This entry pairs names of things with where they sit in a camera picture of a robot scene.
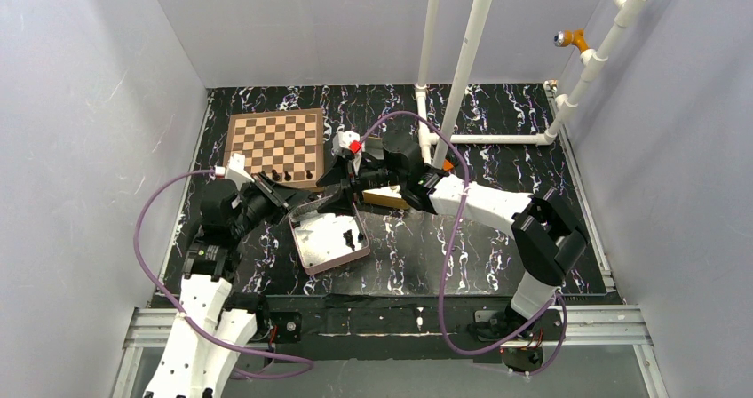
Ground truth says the wooden chess board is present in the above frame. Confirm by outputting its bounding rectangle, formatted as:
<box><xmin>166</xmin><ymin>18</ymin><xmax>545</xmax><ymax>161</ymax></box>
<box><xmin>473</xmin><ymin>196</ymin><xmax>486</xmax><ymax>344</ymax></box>
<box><xmin>223</xmin><ymin>108</ymin><xmax>325</xmax><ymax>191</ymax></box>

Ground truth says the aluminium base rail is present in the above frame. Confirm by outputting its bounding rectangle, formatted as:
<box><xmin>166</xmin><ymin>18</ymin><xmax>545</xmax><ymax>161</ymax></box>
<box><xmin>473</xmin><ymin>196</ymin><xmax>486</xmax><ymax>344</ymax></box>
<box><xmin>113</xmin><ymin>298</ymin><xmax>668</xmax><ymax>397</ymax></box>

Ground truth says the pink-rimmed silver tin tray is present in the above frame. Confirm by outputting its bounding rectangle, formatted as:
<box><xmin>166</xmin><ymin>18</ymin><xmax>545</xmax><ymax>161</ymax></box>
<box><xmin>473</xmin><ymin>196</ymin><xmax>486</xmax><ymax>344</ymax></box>
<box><xmin>288</xmin><ymin>200</ymin><xmax>370</xmax><ymax>275</ymax></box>

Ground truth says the black chess bishop piece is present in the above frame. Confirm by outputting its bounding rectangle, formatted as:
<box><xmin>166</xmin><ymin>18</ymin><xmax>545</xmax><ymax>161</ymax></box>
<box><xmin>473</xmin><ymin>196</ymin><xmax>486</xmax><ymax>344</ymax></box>
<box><xmin>343</xmin><ymin>229</ymin><xmax>355</xmax><ymax>251</ymax></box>

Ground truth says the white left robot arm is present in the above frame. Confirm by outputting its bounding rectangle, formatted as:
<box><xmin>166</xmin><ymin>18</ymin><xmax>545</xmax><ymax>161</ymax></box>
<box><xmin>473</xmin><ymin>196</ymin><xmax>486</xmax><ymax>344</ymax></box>
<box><xmin>143</xmin><ymin>174</ymin><xmax>309</xmax><ymax>397</ymax></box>

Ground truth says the white PVC pipe frame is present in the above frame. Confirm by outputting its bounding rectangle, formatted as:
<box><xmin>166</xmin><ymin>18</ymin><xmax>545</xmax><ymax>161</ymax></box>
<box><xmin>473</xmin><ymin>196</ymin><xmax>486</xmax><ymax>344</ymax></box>
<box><xmin>411</xmin><ymin>0</ymin><xmax>649</xmax><ymax>146</ymax></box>

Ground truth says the orange pipe clip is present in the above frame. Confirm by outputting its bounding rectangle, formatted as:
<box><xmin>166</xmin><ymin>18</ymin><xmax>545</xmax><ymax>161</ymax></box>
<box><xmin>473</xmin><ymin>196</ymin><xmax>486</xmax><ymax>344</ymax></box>
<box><xmin>553</xmin><ymin>29</ymin><xmax>590</xmax><ymax>53</ymax></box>

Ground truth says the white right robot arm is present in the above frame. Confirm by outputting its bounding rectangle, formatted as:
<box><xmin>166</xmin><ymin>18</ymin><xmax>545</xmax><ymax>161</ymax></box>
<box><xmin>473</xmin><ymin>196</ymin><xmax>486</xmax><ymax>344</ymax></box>
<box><xmin>316</xmin><ymin>131</ymin><xmax>590</xmax><ymax>320</ymax></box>

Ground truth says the gold-rimmed tin tray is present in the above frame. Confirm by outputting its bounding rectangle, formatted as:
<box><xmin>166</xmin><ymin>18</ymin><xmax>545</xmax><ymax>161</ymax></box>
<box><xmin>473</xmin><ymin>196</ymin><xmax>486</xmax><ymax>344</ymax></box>
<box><xmin>362</xmin><ymin>185</ymin><xmax>410</xmax><ymax>210</ymax></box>

